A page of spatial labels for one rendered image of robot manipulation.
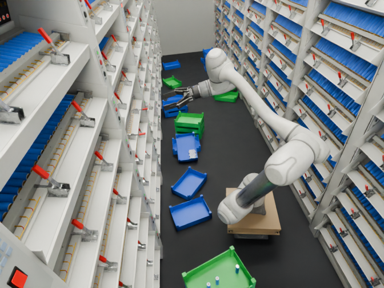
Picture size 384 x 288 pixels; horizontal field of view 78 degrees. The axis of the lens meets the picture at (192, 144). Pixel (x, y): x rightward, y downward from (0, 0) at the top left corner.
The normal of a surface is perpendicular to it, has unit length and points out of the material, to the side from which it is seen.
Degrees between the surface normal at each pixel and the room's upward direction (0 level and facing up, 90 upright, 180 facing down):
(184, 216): 0
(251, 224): 1
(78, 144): 16
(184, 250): 0
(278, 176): 84
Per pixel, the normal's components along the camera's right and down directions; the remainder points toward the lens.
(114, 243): 0.20, -0.77
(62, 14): 0.10, 0.63
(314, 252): -0.07, -0.77
